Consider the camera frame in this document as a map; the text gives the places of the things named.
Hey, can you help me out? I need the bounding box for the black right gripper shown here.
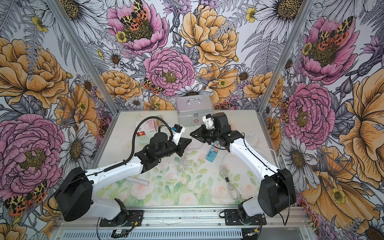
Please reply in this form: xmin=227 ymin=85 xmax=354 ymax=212
xmin=190 ymin=124 xmax=221 ymax=146

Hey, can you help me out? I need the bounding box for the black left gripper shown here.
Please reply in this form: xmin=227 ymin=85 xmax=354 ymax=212
xmin=157 ymin=135 xmax=192 ymax=159

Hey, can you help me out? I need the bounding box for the white usb cable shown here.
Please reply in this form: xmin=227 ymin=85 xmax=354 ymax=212
xmin=176 ymin=140 xmax=205 ymax=173

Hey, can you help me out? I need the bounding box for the teal power strip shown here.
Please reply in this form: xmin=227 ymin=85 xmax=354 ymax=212
xmin=206 ymin=141 xmax=219 ymax=163

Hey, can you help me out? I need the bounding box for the white charging cable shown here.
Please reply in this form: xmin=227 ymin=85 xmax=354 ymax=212
xmin=218 ymin=164 xmax=241 ymax=201

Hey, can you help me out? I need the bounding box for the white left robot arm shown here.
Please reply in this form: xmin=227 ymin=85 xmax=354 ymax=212
xmin=54 ymin=125 xmax=192 ymax=226

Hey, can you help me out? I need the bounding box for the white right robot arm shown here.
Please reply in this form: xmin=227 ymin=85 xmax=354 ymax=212
xmin=190 ymin=113 xmax=297 ymax=224

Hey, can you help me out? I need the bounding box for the silver first aid case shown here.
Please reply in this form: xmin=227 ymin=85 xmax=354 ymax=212
xmin=176 ymin=95 xmax=214 ymax=127

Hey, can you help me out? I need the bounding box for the red white medicine box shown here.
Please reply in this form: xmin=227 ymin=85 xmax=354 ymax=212
xmin=136 ymin=119 xmax=158 ymax=138

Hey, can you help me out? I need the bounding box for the white tube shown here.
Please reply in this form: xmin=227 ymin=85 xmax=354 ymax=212
xmin=126 ymin=177 xmax=150 ymax=186

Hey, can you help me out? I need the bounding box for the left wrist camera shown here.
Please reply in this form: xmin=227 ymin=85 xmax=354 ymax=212
xmin=172 ymin=124 xmax=186 ymax=145

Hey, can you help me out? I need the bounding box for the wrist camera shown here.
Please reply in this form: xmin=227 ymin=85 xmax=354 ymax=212
xmin=172 ymin=124 xmax=186 ymax=145
xmin=202 ymin=114 xmax=215 ymax=130

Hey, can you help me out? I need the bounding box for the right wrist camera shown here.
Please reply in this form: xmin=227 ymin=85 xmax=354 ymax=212
xmin=202 ymin=114 xmax=215 ymax=130

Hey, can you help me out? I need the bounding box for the white power strip cord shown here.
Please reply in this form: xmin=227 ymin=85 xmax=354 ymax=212
xmin=242 ymin=133 xmax=290 ymax=181

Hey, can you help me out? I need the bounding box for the aluminium rail frame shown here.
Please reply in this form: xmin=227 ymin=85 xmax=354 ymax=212
xmin=51 ymin=206 xmax=316 ymax=240

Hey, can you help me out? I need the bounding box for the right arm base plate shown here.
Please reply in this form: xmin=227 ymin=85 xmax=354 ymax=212
xmin=219 ymin=209 xmax=267 ymax=226

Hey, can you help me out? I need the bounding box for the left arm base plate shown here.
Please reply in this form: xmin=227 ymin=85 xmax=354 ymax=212
xmin=99 ymin=210 xmax=144 ymax=228

